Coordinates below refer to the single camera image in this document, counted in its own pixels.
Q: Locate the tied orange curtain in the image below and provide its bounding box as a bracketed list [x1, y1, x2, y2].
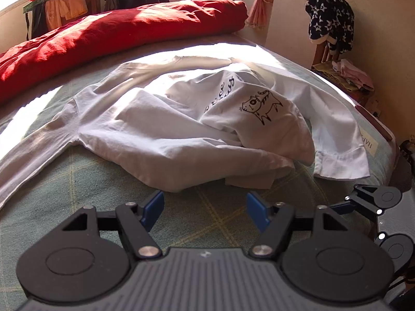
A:
[245, 0, 279, 30]

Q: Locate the dark star print garment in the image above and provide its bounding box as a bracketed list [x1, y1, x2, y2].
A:
[305, 0, 355, 54]

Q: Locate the white printed t-shirt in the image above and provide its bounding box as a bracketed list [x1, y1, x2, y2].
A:
[0, 54, 371, 209]

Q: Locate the olive cloth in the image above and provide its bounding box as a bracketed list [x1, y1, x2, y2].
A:
[311, 61, 357, 93]

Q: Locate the wooden cabinet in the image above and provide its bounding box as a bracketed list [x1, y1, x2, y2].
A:
[82, 0, 101, 17]

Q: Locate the red duvet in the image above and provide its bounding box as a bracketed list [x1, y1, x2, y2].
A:
[0, 0, 248, 104]

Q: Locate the green plaid bed blanket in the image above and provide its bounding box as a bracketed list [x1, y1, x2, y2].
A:
[0, 34, 401, 253]

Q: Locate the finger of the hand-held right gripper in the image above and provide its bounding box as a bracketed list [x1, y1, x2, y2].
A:
[330, 184, 383, 216]

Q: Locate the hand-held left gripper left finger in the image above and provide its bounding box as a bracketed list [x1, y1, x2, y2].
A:
[61, 190, 165, 260]

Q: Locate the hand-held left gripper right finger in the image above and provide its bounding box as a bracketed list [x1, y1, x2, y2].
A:
[247, 192, 350, 260]

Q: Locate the wooden chair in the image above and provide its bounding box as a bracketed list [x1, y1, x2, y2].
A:
[311, 39, 377, 111]

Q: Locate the dark cloth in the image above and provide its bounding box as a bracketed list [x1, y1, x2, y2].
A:
[397, 140, 415, 190]

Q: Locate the pink cloth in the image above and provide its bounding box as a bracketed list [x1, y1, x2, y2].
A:
[334, 59, 375, 91]

